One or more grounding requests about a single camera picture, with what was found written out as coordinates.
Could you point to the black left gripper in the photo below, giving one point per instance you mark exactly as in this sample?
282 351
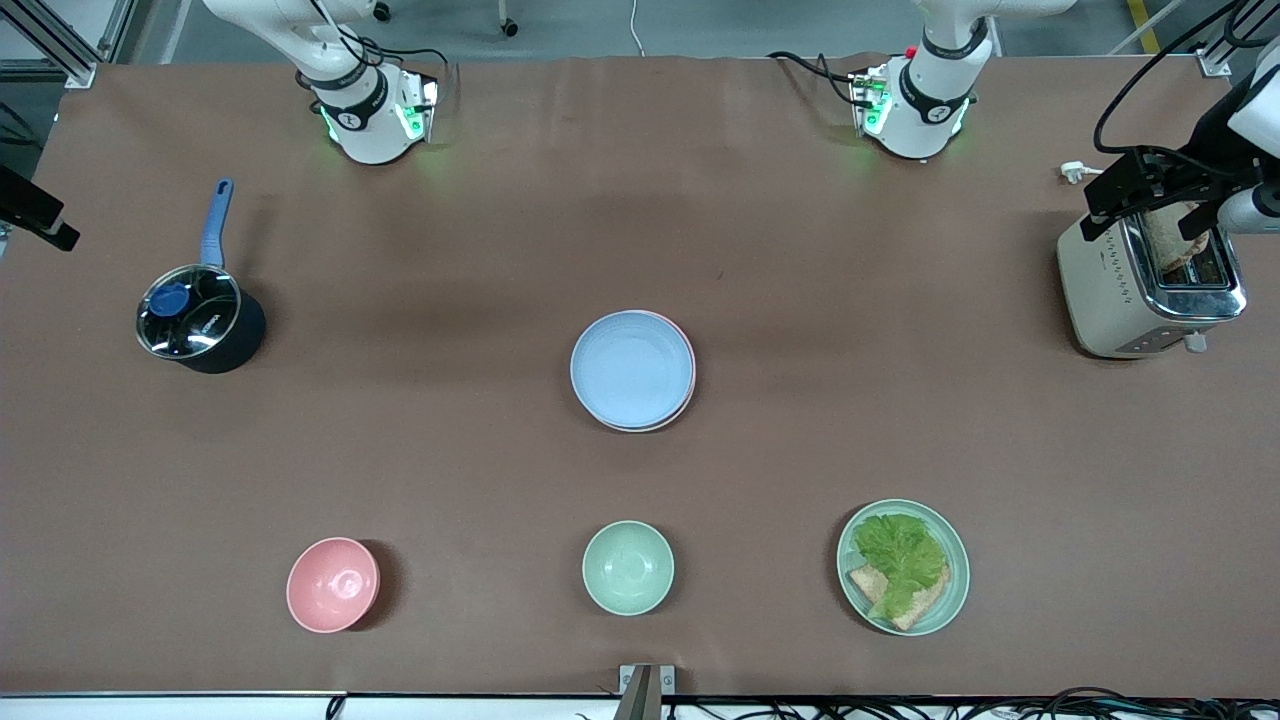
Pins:
1205 158

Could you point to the wide pink bowl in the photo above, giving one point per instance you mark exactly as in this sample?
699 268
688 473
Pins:
691 395

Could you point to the wide blue bowl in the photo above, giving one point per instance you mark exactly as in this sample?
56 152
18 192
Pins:
630 368

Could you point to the toast slice in toaster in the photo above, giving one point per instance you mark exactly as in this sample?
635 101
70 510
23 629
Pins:
1165 245

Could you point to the beige and chrome toaster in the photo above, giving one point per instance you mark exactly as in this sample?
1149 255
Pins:
1110 300

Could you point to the glass lid with blue knob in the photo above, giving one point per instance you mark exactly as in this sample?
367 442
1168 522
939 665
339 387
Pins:
190 312

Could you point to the green lettuce leaf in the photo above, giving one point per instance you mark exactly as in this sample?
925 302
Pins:
900 555

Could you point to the green plate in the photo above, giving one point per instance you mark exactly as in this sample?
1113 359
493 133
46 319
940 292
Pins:
955 590

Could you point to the brown bread slice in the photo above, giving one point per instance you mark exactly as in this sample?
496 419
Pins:
925 605

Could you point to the brown table cover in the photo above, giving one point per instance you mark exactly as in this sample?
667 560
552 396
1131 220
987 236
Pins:
500 250

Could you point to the small deep pink bowl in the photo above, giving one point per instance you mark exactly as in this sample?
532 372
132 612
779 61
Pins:
332 585

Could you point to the small deep green bowl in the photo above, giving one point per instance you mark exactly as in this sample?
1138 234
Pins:
628 568

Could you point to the aluminium frame post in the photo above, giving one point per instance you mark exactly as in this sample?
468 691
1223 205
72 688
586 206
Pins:
1215 65
75 72

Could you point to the grey metal table bracket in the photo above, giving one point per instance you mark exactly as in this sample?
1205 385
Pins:
645 690

